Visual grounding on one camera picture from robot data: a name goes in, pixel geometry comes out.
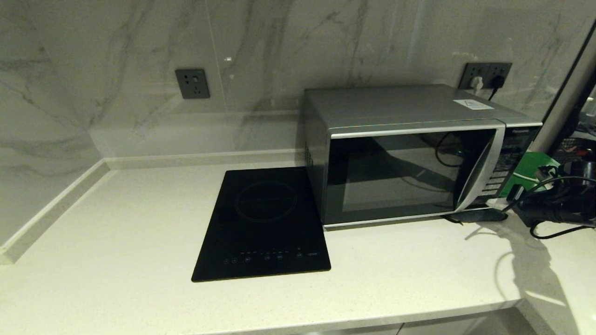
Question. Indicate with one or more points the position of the black cloth pad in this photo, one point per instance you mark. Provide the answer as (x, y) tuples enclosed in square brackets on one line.
[(475, 215)]

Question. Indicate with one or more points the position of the black glass microwave door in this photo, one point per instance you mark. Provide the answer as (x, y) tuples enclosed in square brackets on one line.
[(396, 177)]

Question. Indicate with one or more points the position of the black induction cooktop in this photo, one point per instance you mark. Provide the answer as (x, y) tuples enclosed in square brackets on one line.
[(260, 223)]

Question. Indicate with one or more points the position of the grey double wall socket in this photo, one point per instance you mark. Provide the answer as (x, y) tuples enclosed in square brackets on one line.
[(479, 70)]

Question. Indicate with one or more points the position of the white power plug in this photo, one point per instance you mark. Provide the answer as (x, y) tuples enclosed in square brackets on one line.
[(477, 83)]

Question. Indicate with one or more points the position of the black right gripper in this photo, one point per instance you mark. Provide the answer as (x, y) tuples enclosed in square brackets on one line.
[(535, 207)]

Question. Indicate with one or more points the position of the grey single wall socket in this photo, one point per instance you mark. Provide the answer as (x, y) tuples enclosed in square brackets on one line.
[(192, 83)]

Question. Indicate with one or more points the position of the black power plug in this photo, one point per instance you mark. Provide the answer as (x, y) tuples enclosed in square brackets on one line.
[(497, 83)]

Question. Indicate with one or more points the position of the green plastic cutting board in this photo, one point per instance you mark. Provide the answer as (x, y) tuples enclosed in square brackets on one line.
[(526, 165)]

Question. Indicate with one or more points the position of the white paper label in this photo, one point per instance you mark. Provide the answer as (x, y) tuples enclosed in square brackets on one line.
[(474, 104)]

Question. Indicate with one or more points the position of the silver microwave oven body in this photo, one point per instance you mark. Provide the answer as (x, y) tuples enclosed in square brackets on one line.
[(396, 104)]

